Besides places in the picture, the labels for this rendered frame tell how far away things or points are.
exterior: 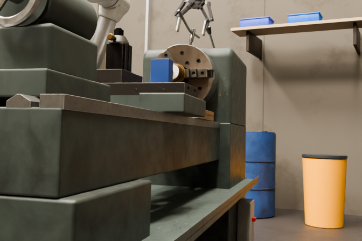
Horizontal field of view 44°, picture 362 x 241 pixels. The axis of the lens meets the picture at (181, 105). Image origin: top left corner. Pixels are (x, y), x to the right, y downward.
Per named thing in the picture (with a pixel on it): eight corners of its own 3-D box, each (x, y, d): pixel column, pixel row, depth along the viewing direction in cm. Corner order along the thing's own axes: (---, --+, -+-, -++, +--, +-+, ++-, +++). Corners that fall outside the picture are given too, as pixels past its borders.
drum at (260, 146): (278, 212, 483) (279, 131, 489) (271, 221, 429) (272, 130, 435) (226, 207, 502) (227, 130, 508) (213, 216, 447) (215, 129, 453)
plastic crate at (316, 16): (322, 27, 474) (322, 16, 474) (319, 21, 453) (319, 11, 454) (291, 29, 488) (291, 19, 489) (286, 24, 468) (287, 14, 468)
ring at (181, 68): (168, 65, 212) (162, 62, 203) (187, 64, 209) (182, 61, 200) (167, 84, 211) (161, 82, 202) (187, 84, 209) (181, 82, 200)
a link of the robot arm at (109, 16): (51, 112, 245) (73, 114, 266) (76, 122, 240) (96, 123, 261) (98, -22, 242) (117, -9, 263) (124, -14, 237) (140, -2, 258)
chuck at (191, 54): (150, 103, 228) (162, 42, 228) (209, 115, 219) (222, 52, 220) (143, 101, 219) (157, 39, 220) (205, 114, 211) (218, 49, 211)
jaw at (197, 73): (188, 71, 218) (212, 69, 214) (188, 81, 217) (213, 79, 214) (182, 68, 207) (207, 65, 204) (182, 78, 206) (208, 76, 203)
